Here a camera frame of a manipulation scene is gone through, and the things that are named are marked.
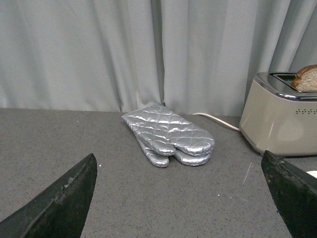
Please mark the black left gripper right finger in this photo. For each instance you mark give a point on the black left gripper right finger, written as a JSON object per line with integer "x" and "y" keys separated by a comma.
{"x": 294, "y": 192}

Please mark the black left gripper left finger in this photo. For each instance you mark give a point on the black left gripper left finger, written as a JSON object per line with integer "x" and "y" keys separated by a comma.
{"x": 59, "y": 211}

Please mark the brown bread slice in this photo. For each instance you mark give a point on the brown bread slice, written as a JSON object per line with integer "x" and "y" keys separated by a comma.
{"x": 306, "y": 79}

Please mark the cream two-slot toaster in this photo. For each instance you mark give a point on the cream two-slot toaster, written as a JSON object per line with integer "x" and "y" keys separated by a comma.
{"x": 279, "y": 118}

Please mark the white round plate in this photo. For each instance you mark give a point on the white round plate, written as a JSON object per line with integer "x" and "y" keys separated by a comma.
{"x": 313, "y": 173}

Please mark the lower silver quilted oven mitt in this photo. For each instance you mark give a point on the lower silver quilted oven mitt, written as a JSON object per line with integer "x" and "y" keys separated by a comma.
{"x": 162, "y": 161}

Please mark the silver quilted oven mitt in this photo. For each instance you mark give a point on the silver quilted oven mitt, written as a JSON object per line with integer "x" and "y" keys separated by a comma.
{"x": 165, "y": 131}
{"x": 162, "y": 161}

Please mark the upper silver quilted oven mitt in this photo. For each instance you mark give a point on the upper silver quilted oven mitt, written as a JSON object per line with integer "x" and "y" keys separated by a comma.
{"x": 165, "y": 131}

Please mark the grey curtain backdrop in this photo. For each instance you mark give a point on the grey curtain backdrop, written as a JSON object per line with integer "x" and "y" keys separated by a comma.
{"x": 120, "y": 55}

